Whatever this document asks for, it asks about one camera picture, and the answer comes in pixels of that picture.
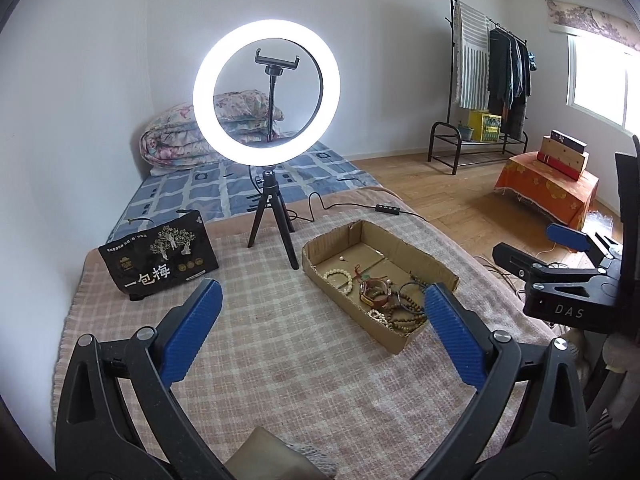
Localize olive cloth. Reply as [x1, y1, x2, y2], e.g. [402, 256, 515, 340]
[222, 427, 301, 480]

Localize brown wooden bead string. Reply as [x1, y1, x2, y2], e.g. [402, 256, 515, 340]
[384, 296, 430, 334]

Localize pink plaid blanket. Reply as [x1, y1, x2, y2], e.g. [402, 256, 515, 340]
[52, 187, 566, 480]

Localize yellow crate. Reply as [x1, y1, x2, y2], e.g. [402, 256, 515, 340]
[467, 109, 502, 142]

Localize black phone holder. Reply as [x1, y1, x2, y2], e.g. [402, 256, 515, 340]
[254, 49, 301, 143]

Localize floral folded quilt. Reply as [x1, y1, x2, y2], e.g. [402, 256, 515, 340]
[139, 102, 221, 171]
[214, 91, 286, 146]

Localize floral curtain valance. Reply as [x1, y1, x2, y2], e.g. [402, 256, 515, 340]
[544, 0, 640, 53]

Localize blue bangle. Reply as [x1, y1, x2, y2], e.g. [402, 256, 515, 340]
[396, 281, 432, 313]

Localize blue patterned bed sheet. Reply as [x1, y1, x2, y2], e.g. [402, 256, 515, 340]
[105, 140, 386, 243]

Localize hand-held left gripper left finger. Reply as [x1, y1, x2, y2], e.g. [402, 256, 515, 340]
[54, 278, 236, 480]

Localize tan box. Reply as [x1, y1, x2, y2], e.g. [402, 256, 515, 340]
[539, 136, 590, 173]

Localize black printed bag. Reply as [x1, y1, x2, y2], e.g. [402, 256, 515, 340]
[98, 210, 221, 302]

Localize pale yellow bead bracelet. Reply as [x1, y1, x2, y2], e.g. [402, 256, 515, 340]
[322, 268, 356, 295]

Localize ring light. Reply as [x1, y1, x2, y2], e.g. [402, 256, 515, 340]
[193, 20, 343, 167]

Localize cardboard box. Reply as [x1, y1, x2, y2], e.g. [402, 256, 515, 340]
[301, 220, 460, 355]

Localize red brown bracelet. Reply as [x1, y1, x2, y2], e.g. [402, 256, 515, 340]
[358, 278, 392, 307]

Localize dark box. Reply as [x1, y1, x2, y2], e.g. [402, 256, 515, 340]
[550, 130, 588, 153]

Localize black clothes rack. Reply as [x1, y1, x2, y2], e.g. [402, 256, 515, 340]
[427, 0, 531, 176]

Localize window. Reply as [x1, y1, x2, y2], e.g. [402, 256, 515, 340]
[567, 35, 640, 136]

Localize dark hanging clothes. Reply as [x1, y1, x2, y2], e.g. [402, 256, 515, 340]
[487, 27, 533, 136]

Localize orange cloth covered table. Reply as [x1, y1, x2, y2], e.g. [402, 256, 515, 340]
[494, 152, 600, 231]

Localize clear plastic wrap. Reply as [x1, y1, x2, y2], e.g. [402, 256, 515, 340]
[585, 210, 623, 236]

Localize striped towel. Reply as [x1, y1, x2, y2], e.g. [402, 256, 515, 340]
[452, 1, 492, 110]

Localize red box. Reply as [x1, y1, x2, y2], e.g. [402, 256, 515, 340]
[537, 151, 583, 181]

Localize pearl necklace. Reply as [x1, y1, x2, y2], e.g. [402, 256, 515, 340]
[366, 308, 401, 332]

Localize black cable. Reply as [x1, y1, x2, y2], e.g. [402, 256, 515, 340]
[245, 165, 431, 223]

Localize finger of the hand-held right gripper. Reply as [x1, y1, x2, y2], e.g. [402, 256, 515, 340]
[546, 224, 621, 261]
[492, 242, 618, 296]

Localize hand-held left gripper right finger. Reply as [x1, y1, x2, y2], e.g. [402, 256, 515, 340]
[415, 282, 593, 480]

